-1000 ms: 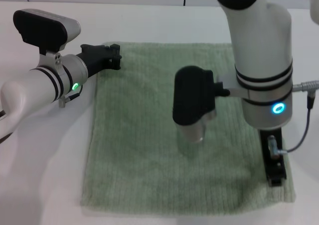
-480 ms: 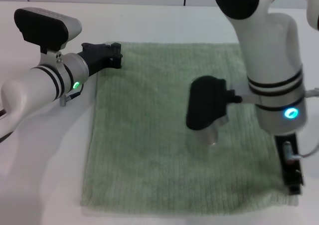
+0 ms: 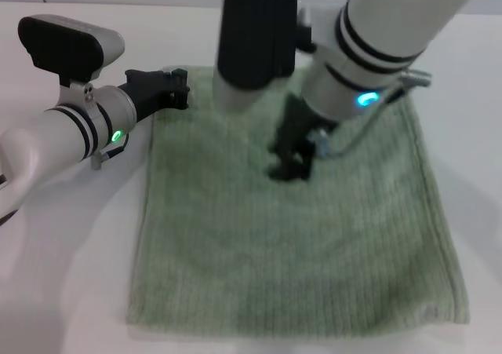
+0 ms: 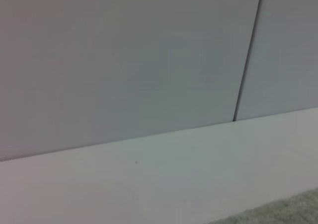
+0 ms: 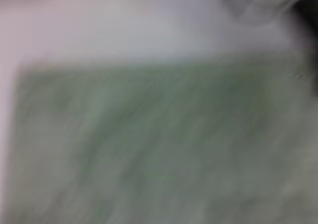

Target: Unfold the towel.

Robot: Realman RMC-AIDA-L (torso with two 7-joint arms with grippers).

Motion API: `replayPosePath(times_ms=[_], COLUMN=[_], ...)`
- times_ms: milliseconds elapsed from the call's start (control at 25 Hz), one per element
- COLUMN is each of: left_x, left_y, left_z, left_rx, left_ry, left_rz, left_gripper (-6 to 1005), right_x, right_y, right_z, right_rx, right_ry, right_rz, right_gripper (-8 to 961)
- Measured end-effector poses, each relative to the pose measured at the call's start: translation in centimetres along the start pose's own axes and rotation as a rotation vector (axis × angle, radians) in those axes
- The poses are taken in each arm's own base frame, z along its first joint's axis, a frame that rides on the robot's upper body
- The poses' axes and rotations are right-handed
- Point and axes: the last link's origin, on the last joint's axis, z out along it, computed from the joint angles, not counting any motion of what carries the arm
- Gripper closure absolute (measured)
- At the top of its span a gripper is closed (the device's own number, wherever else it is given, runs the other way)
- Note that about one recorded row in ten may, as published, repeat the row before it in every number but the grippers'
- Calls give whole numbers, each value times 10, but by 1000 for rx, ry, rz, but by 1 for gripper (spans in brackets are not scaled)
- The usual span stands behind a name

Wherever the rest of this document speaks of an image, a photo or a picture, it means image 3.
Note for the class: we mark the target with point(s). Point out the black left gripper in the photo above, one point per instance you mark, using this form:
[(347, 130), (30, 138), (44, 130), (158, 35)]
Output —
[(151, 89)]

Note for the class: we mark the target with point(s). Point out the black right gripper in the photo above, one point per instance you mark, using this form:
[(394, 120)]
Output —
[(298, 130)]

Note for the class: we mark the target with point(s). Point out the green ribbed towel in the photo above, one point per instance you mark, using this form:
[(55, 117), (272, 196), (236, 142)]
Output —
[(274, 244)]

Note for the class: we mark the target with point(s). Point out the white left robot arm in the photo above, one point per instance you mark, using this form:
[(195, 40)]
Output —
[(51, 138)]

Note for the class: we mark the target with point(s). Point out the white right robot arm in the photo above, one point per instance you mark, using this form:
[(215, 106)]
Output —
[(384, 28)]

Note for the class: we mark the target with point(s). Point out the right wrist camera black silver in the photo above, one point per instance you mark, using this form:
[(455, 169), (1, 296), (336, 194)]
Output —
[(255, 32)]

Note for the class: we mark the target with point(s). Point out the wrist camera black silver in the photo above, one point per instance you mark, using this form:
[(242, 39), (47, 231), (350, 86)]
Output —
[(62, 44), (255, 32)]

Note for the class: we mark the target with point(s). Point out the left wrist camera black silver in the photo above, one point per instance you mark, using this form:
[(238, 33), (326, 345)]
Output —
[(62, 44)]

